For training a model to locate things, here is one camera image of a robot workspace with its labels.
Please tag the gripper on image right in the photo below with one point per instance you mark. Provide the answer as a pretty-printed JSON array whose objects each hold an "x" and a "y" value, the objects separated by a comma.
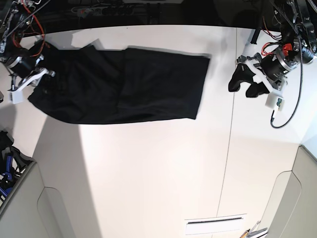
[{"x": 273, "y": 66}]

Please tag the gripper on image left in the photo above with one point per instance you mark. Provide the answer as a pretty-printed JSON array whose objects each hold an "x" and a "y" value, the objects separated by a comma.
[{"x": 25, "y": 70}]

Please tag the black T-shirt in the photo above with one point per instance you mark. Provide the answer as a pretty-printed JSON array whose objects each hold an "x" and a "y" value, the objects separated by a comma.
[{"x": 132, "y": 85}]

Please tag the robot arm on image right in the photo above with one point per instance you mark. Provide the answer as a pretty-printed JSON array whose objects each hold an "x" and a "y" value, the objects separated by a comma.
[{"x": 296, "y": 45}]

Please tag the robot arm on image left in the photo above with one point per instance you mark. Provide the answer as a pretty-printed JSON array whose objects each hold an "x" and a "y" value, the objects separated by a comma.
[{"x": 148, "y": 21}]

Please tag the blue and black clutter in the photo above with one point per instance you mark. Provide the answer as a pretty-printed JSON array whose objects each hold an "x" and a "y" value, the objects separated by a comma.
[{"x": 13, "y": 163}]

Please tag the grey chair back right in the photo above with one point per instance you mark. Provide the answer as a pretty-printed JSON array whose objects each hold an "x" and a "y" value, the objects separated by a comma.
[{"x": 291, "y": 211}]

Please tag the grey chair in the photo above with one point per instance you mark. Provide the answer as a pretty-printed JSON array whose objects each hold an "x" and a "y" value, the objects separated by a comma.
[
  {"x": 291, "y": 211},
  {"x": 33, "y": 210}
]

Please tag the grey chair back left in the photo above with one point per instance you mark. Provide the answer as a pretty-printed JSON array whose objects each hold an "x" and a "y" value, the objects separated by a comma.
[{"x": 33, "y": 210}]

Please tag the tools at bottom edge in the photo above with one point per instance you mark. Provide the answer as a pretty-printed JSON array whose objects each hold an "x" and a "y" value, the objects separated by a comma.
[{"x": 253, "y": 233}]

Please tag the white wrist camera, image left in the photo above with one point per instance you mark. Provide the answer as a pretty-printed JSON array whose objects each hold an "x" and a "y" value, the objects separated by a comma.
[{"x": 15, "y": 97}]

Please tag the white wrist camera, image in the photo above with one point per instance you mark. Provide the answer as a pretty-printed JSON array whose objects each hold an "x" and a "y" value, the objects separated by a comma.
[
  {"x": 15, "y": 97},
  {"x": 275, "y": 102}
]

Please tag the white wrist camera, image right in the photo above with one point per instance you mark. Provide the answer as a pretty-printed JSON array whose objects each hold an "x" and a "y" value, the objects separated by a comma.
[{"x": 275, "y": 102}]

